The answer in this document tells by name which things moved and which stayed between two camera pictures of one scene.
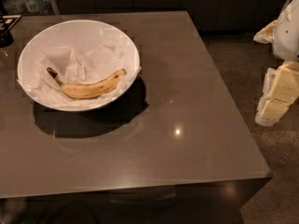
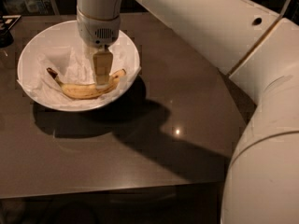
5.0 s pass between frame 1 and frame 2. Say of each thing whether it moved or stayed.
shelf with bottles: stayed
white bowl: stayed
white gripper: moved
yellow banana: stayed
